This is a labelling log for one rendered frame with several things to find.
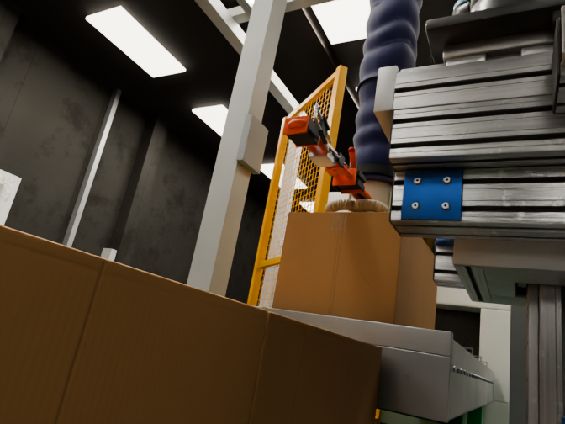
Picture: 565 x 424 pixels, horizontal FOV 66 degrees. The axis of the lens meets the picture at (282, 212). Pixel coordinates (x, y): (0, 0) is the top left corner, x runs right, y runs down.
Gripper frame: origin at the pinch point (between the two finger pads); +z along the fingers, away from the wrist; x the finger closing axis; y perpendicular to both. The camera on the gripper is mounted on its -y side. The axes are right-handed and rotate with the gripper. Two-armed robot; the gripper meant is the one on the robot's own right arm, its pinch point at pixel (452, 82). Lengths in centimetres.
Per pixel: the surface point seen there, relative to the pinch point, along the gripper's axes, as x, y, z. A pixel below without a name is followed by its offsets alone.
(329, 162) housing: -34, -29, 47
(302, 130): -52, -30, 46
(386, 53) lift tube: 0.7, -26.7, -18.8
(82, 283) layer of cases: -121, -8, 100
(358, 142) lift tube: 3.5, -34.6, 19.9
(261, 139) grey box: 55, -116, -16
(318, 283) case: -18, -33, 81
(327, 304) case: -18, -29, 87
